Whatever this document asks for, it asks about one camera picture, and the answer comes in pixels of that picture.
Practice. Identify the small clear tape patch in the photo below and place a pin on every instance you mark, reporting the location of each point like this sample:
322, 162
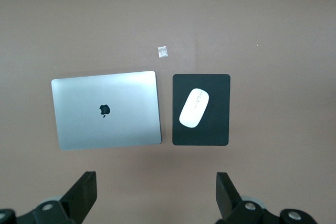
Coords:
162, 52

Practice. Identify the grey closed laptop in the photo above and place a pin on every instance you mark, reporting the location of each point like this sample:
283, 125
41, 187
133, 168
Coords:
105, 129

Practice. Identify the black mouse pad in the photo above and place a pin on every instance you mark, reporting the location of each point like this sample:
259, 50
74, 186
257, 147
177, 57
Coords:
218, 129

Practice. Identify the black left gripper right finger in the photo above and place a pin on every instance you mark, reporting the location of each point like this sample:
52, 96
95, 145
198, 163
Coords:
228, 197

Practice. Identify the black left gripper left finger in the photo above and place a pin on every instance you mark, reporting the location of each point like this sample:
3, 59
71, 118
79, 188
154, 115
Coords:
81, 195

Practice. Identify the white computer mouse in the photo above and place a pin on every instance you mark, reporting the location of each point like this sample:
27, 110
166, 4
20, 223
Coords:
194, 108

